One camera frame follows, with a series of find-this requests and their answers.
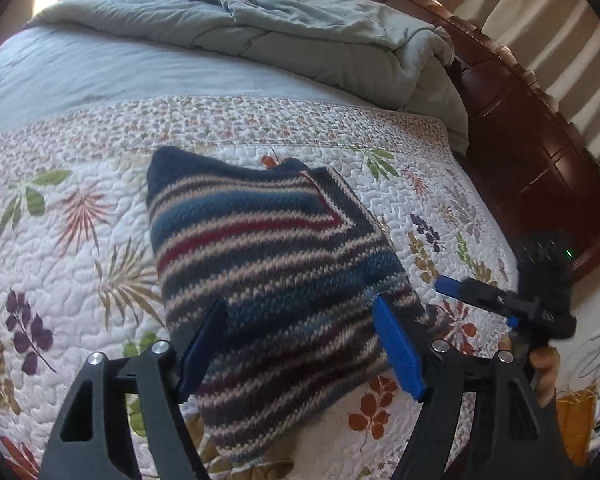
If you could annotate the dark wooden bed footboard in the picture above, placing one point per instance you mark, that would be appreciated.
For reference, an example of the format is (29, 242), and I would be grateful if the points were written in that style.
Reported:
(529, 164)

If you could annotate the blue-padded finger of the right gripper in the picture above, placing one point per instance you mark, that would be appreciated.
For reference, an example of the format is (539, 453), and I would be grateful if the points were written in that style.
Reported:
(477, 294)

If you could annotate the grey rumpled comforter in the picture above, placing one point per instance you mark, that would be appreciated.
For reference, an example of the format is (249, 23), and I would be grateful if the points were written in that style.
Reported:
(379, 54)

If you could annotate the yellow bag on floor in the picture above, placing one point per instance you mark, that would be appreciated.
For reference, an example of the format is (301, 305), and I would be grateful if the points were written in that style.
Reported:
(576, 420)

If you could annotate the right human hand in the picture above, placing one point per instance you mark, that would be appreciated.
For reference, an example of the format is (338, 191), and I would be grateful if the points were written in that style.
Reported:
(545, 362)

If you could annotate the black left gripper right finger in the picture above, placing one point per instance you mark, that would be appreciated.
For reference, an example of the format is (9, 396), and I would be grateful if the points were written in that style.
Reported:
(479, 419)

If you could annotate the light blue bed sheet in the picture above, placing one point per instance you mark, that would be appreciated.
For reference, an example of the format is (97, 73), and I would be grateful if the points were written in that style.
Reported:
(47, 70)

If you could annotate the floral quilted bedspread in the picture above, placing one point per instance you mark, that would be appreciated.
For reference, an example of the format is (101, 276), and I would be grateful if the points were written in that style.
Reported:
(76, 267)

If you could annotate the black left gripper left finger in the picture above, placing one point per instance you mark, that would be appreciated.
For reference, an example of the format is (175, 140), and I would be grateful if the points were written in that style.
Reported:
(91, 438)

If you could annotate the beige pleated curtain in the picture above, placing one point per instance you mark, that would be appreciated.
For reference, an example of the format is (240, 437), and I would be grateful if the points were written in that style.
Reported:
(559, 40)

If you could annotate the striped knitted sweater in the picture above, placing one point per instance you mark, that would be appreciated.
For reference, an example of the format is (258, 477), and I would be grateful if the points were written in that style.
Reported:
(298, 260)

